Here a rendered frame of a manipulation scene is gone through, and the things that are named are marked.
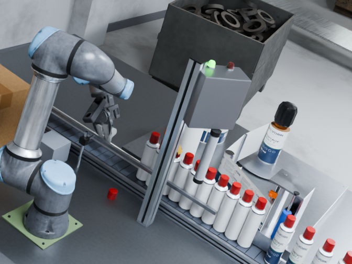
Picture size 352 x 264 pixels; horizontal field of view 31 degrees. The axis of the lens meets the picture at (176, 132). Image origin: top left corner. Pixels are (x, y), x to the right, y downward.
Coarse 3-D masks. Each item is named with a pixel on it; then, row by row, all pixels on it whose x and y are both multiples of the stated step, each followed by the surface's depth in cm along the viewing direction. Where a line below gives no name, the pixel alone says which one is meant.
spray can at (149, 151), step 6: (156, 132) 237; (150, 138) 236; (156, 138) 235; (150, 144) 236; (156, 144) 237; (144, 150) 238; (150, 150) 236; (144, 156) 239; (150, 156) 238; (144, 162) 239; (150, 162) 239; (138, 168) 243; (138, 174) 243; (144, 174) 242; (144, 180) 243
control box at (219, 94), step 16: (208, 80) 196; (224, 80) 198; (240, 80) 201; (192, 96) 202; (208, 96) 200; (224, 96) 202; (240, 96) 204; (192, 112) 202; (208, 112) 203; (224, 112) 206; (208, 128) 207; (224, 128) 210
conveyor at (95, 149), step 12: (48, 120) 261; (60, 120) 264; (60, 132) 256; (72, 132) 259; (96, 144) 256; (96, 156) 249; (108, 156) 252; (120, 168) 247; (132, 168) 249; (132, 180) 243; (228, 240) 228; (252, 252) 226; (264, 252) 228
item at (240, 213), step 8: (248, 192) 220; (240, 200) 222; (248, 200) 220; (240, 208) 221; (248, 208) 221; (232, 216) 225; (240, 216) 223; (232, 224) 225; (240, 224) 224; (232, 232) 226; (232, 240) 228
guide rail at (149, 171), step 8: (56, 112) 254; (72, 120) 251; (80, 128) 249; (96, 136) 246; (104, 144) 245; (120, 152) 242; (136, 160) 240; (144, 168) 238; (168, 184) 234; (184, 192) 231; (192, 200) 230; (208, 208) 227
